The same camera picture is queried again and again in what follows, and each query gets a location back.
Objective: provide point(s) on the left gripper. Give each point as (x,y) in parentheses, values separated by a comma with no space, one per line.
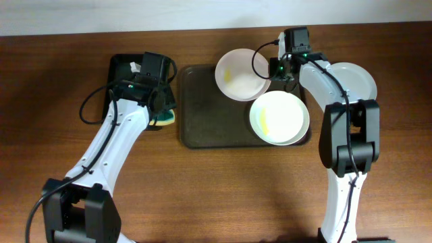
(171,98)

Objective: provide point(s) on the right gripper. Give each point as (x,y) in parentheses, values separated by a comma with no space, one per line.
(273,66)

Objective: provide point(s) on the green and yellow sponge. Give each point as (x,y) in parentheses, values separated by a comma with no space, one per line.
(164,118)

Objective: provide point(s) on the pale pink plate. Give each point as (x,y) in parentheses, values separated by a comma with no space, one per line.
(235,77)

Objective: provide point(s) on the light grey plate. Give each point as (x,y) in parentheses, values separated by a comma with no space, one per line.
(358,83)

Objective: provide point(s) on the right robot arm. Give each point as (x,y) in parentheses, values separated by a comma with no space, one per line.
(348,143)

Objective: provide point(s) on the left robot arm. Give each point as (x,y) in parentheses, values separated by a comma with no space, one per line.
(80,207)

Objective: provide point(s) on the black rectangular sponge tray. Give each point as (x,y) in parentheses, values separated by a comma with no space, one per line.
(120,67)

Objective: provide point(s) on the cream white plate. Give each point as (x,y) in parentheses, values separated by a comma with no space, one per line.
(279,118)

